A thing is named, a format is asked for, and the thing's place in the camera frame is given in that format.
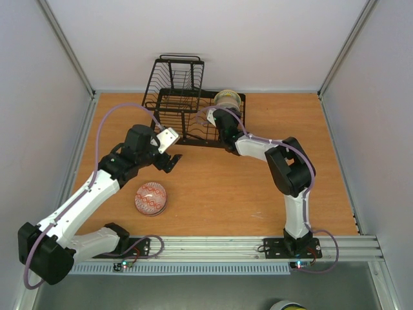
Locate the blue yellow sun bowl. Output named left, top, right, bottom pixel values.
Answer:
left=214, top=89, right=241, bottom=105

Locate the red diamond pattern bowl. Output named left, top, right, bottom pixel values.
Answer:
left=134, top=182, right=167, bottom=216

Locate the black wire dish rack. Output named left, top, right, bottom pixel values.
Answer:
left=141, top=54, right=247, bottom=150

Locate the red floral pattern bowl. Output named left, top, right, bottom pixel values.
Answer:
left=216, top=96, right=241, bottom=112

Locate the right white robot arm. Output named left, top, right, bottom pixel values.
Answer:
left=207, top=108, right=316, bottom=256

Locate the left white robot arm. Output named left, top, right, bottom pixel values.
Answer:
left=17, top=125, right=180, bottom=289

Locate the left small circuit board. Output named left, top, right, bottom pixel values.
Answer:
left=112, top=261, right=134, bottom=272

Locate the small circuit board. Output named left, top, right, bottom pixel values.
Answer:
left=290, top=260, right=312, bottom=269
left=112, top=261, right=134, bottom=272

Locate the right small circuit board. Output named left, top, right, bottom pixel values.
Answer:
left=290, top=260, right=312, bottom=269

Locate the yellow white round object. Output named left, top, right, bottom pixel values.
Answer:
left=270, top=300, right=307, bottom=310

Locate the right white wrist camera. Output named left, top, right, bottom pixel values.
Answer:
left=206, top=108, right=216, bottom=126

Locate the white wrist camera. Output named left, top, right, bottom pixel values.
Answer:
left=157, top=127, right=180, bottom=154
left=206, top=108, right=216, bottom=126

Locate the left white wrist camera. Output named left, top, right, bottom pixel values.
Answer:
left=157, top=127, right=180, bottom=154

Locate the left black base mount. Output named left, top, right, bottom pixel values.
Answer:
left=94, top=238, right=150, bottom=259

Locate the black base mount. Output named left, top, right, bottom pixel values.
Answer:
left=263, top=238, right=323, bottom=259
left=94, top=238, right=150, bottom=259

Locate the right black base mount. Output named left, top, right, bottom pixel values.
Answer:
left=263, top=238, right=323, bottom=259

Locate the aluminium frame rail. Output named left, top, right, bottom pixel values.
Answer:
left=70, top=234, right=384, bottom=262

